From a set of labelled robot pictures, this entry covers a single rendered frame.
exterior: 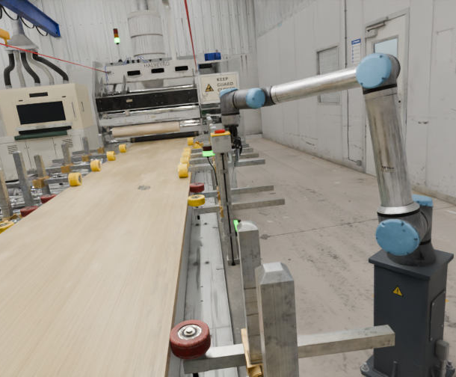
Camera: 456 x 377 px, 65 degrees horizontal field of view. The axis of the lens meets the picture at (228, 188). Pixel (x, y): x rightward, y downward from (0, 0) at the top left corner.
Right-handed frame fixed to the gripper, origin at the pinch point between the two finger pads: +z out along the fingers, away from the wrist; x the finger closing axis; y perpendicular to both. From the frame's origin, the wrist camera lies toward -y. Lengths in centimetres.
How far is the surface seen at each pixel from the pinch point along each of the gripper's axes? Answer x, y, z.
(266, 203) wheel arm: 12.0, 19.3, 16.8
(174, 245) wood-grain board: -27, 72, 11
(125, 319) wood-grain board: -35, 110, 11
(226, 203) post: -8, 50, 5
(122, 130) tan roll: -110, -258, -5
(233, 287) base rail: -9, 67, 31
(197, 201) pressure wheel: -20.0, 21.8, 11.6
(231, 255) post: -8, 50, 27
